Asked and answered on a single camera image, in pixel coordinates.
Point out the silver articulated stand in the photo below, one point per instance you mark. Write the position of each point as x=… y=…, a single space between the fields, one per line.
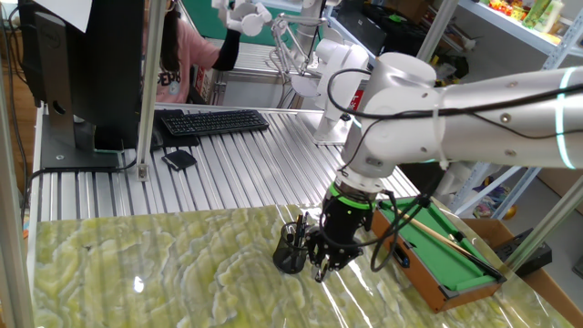
x=291 y=41

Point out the black plastic stand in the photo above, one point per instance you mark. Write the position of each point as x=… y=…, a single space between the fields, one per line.
x=535 y=259

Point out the black keyboard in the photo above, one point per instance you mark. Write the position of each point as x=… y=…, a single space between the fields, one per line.
x=214 y=122

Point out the black computer monitor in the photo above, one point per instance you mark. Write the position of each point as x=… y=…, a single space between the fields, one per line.
x=105 y=68

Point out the black wallet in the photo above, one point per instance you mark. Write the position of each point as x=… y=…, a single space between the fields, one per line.
x=180 y=159

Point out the black computer mouse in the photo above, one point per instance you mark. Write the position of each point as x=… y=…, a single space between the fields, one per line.
x=157 y=139

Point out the white desktop robot arm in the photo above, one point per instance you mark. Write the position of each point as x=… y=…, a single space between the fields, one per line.
x=339 y=73

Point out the aluminium frame post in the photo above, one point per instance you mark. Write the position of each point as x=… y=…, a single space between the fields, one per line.
x=11 y=255
x=546 y=228
x=152 y=91
x=437 y=27

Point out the person in pink shirt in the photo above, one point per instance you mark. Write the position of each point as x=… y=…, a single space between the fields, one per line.
x=196 y=54

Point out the brown cardboard box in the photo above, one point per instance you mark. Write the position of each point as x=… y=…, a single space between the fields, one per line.
x=546 y=291

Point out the colourful toy pile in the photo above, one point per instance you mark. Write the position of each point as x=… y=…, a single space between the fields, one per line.
x=494 y=200

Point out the white metal shelf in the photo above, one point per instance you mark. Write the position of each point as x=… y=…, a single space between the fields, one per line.
x=514 y=27

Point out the black sleeved forearm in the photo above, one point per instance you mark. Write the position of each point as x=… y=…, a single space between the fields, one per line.
x=228 y=50

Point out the black storage case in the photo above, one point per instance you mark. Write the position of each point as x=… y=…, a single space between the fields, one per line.
x=360 y=25

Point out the white paper note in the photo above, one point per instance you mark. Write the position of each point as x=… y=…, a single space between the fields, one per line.
x=64 y=11

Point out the black mesh pen holder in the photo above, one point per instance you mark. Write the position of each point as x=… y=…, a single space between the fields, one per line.
x=287 y=259

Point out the pale drink bottle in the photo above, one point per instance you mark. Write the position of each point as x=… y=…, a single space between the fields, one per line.
x=550 y=17

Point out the wooden cue stick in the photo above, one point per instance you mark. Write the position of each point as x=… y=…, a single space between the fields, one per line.
x=437 y=236

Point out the red yellow snack packs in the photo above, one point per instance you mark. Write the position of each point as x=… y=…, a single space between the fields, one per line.
x=505 y=7

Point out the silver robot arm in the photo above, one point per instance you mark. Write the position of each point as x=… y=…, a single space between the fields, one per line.
x=478 y=123

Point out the green marble pattern mat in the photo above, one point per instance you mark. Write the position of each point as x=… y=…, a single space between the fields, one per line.
x=159 y=273

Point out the white red carton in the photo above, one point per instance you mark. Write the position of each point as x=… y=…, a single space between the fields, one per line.
x=202 y=82

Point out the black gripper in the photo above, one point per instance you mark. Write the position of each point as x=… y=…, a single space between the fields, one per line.
x=344 y=223

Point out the mini pool table toy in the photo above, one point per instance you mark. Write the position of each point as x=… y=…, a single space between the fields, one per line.
x=437 y=264

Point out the silver aluminium case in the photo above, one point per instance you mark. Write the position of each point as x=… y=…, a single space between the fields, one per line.
x=255 y=93

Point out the black mouse pad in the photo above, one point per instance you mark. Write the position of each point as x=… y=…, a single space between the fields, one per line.
x=177 y=140

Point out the black clip pen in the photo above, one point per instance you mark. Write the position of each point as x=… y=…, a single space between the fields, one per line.
x=299 y=230

